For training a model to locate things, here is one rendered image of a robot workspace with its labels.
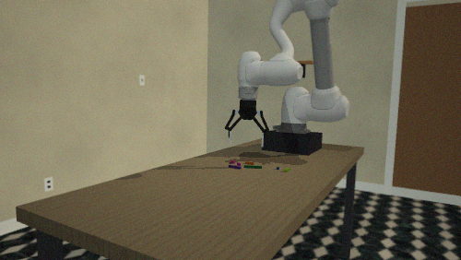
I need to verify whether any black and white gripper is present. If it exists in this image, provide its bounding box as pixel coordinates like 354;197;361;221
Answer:
225;100;269;147

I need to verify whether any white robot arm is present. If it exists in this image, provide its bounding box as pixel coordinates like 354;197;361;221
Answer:
238;0;349;134

